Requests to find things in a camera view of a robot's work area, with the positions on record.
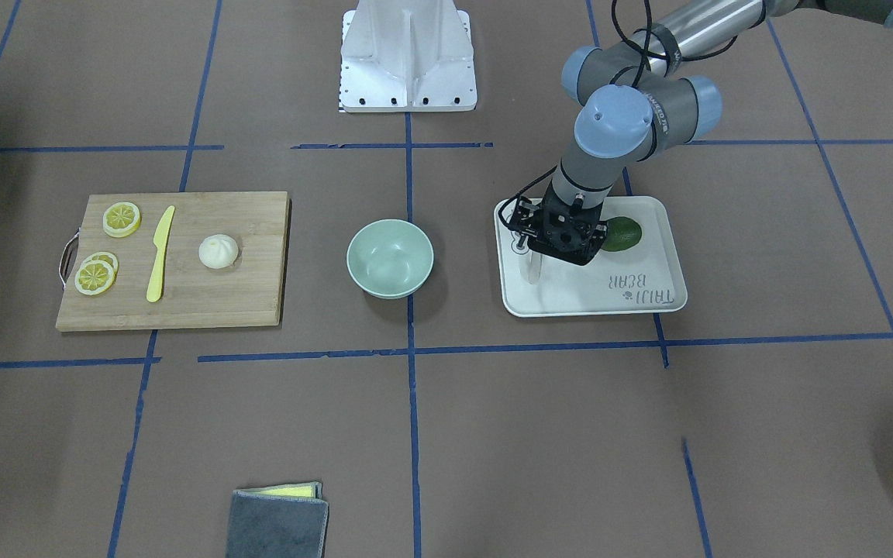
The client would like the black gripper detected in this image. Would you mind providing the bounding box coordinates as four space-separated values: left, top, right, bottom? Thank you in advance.
530 194 609 266

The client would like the beige plastic spoon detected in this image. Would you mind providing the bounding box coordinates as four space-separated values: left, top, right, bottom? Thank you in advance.
524 250 545 285

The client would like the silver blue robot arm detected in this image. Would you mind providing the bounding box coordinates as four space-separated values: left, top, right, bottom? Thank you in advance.
502 1 893 266

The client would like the mint green bowl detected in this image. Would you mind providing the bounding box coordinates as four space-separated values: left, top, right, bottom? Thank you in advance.
345 219 435 300

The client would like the white steamed bun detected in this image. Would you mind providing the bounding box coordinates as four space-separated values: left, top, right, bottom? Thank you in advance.
198 233 240 270

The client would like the green avocado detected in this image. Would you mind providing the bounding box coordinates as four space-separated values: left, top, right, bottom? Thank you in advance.
600 215 643 252

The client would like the white bear tray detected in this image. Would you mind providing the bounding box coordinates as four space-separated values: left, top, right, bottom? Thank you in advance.
493 195 688 318

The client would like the grey yellow folded cloth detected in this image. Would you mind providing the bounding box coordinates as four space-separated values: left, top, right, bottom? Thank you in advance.
226 481 329 557

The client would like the yellow plastic knife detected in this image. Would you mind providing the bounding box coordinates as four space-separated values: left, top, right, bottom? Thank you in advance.
146 205 176 303

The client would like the bamboo cutting board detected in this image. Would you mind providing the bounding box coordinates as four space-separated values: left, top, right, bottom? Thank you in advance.
56 191 291 332

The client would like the single lemon slice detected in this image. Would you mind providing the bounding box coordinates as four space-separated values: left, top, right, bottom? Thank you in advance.
102 201 142 238

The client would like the lemon slice lower stacked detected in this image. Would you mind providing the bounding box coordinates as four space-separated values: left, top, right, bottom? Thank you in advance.
81 251 119 273

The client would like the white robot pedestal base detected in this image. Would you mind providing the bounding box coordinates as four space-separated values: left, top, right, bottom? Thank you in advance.
338 1 478 113

